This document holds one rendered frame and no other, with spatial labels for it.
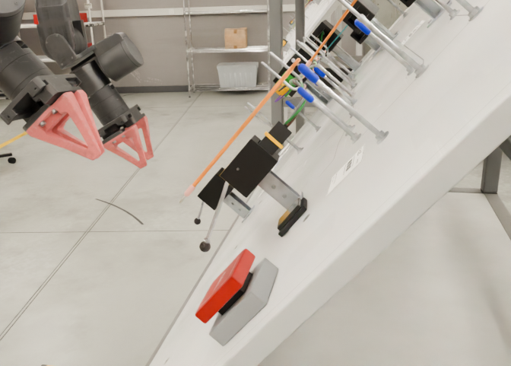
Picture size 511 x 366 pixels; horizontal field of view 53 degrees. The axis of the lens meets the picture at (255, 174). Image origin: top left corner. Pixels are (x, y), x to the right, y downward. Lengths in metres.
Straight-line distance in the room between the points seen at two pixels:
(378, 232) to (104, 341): 2.07
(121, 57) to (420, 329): 0.68
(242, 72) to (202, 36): 0.95
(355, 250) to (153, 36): 8.12
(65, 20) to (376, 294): 0.73
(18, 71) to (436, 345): 0.71
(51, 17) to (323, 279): 0.73
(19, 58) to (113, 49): 0.32
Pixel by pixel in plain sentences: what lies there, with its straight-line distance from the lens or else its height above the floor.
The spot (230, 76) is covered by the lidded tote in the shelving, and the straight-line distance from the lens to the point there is 7.75.
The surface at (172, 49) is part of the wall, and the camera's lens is 8.35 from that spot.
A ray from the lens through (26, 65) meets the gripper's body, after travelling 0.65.
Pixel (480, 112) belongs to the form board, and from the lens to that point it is 0.32.
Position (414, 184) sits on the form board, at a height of 1.22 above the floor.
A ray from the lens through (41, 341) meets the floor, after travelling 2.44.
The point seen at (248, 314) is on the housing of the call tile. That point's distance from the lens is 0.41.
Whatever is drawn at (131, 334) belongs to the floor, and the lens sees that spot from 2.35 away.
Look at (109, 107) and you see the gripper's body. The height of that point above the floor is 1.15.
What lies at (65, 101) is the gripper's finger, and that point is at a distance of 0.62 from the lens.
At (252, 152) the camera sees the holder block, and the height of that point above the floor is 1.16.
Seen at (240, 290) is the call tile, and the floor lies 1.11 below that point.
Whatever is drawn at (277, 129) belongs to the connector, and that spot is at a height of 1.18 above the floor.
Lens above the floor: 1.32
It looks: 18 degrees down
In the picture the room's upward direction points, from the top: 2 degrees counter-clockwise
